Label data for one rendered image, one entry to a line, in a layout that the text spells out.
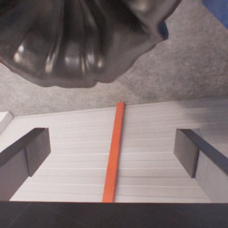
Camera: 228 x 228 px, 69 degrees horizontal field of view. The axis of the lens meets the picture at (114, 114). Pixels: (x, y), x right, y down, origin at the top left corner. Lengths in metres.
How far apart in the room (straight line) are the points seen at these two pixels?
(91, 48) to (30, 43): 0.15
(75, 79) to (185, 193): 0.75
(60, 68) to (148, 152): 0.77
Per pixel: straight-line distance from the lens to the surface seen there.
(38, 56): 0.46
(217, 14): 0.85
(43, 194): 1.16
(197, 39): 1.12
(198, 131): 1.09
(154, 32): 0.35
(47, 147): 0.17
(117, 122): 1.18
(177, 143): 0.17
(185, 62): 1.17
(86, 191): 1.04
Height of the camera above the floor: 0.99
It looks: 44 degrees down
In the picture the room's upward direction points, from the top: 171 degrees counter-clockwise
